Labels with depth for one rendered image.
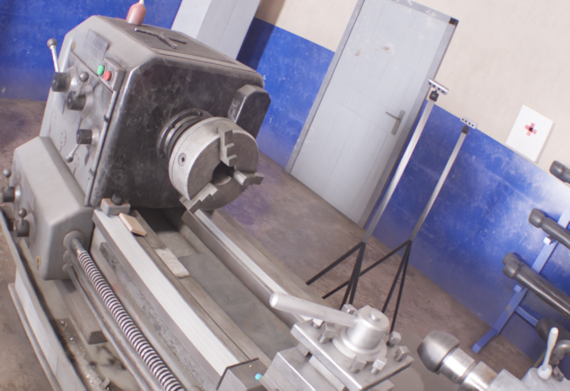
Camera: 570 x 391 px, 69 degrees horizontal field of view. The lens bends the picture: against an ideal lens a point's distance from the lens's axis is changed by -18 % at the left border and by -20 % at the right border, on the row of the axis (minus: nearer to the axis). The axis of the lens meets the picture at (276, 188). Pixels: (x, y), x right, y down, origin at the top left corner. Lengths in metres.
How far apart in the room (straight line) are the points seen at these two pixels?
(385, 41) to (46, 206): 3.70
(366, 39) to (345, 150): 1.10
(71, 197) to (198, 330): 0.62
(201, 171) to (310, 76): 3.89
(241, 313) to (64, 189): 0.68
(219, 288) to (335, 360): 0.84
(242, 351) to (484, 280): 3.20
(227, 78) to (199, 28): 3.34
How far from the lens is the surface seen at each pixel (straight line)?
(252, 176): 1.41
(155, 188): 1.54
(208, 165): 1.32
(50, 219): 1.50
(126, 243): 1.38
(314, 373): 0.83
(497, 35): 4.24
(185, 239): 1.75
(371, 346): 0.80
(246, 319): 1.46
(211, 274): 1.58
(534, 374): 1.03
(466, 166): 4.16
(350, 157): 4.67
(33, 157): 1.80
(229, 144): 1.30
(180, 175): 1.32
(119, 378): 1.57
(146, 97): 1.37
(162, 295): 1.24
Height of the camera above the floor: 1.57
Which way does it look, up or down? 20 degrees down
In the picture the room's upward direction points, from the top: 23 degrees clockwise
